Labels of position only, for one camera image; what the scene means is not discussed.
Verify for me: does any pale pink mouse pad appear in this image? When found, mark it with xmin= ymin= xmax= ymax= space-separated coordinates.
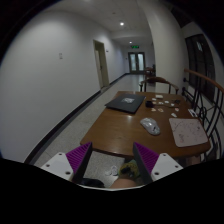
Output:
xmin=169 ymin=118 xmax=208 ymax=147

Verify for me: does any green exit sign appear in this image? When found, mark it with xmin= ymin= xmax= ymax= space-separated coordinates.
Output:
xmin=131 ymin=45 xmax=139 ymax=49

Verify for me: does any wooden stair handrail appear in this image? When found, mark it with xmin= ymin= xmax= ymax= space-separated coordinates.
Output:
xmin=182 ymin=69 xmax=224 ymax=161

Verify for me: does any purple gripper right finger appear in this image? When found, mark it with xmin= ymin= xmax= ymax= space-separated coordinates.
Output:
xmin=133 ymin=142 xmax=159 ymax=184

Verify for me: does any grey computer mouse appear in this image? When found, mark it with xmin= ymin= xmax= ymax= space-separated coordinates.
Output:
xmin=140 ymin=118 xmax=160 ymax=136

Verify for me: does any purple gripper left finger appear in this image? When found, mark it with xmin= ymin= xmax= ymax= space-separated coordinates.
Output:
xmin=66 ymin=142 xmax=92 ymax=183

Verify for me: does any black closed laptop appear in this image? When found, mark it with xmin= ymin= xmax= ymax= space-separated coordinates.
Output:
xmin=106 ymin=93 xmax=145 ymax=114

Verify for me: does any small black object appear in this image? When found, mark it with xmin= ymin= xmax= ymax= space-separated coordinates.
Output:
xmin=145 ymin=101 xmax=154 ymax=108

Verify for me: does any beige side door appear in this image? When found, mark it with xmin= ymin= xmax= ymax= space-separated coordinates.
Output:
xmin=93 ymin=40 xmax=109 ymax=88

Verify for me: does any double glass door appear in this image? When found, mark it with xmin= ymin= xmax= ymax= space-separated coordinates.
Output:
xmin=128 ymin=52 xmax=145 ymax=74

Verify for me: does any wooden table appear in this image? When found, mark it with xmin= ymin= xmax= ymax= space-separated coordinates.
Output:
xmin=80 ymin=91 xmax=210 ymax=158

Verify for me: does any white small box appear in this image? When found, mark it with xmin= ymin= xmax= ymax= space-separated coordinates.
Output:
xmin=156 ymin=95 xmax=163 ymax=99

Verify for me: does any wooden chair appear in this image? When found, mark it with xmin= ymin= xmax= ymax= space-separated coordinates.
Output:
xmin=138 ymin=76 xmax=180 ymax=95

